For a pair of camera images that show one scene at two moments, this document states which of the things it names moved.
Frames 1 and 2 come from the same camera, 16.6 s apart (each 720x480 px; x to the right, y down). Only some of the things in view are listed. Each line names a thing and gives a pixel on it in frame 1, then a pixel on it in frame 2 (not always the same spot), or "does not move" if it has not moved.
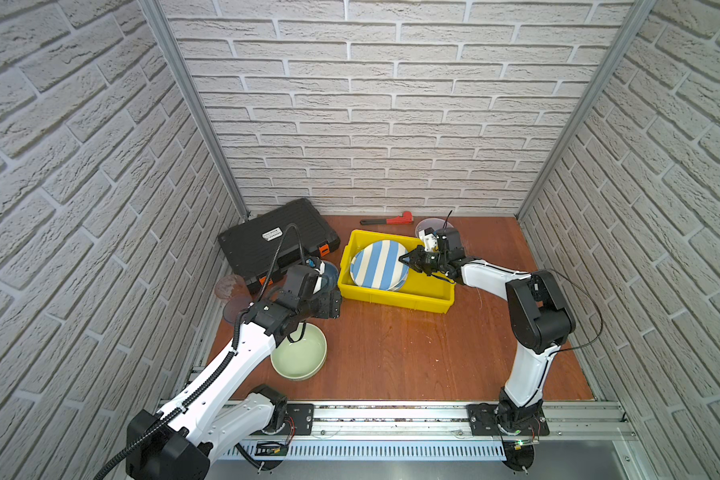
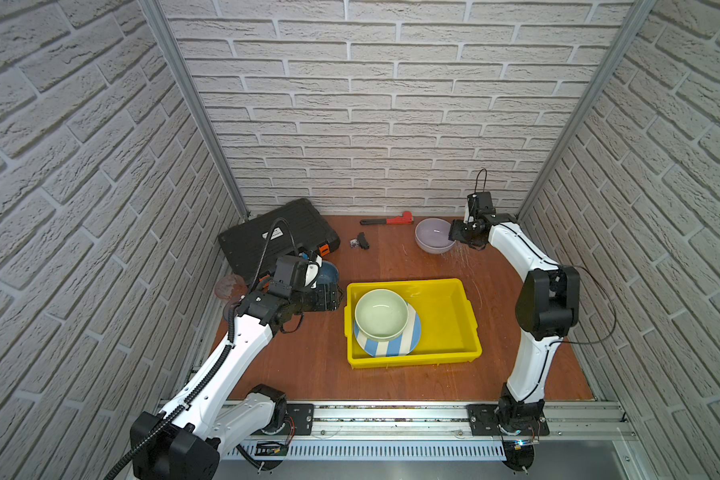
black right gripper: x=417 y=254 to x=455 y=232
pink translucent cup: x=231 y=286 does not move
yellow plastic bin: x=422 y=292 to x=448 y=320
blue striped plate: x=377 y=265 to x=400 y=346
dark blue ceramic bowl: x=330 y=278 does not move
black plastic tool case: x=259 y=249 does not move
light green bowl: x=302 y=359 to x=381 y=313
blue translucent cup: x=234 y=306 does not move
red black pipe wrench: x=406 y=218 does not move
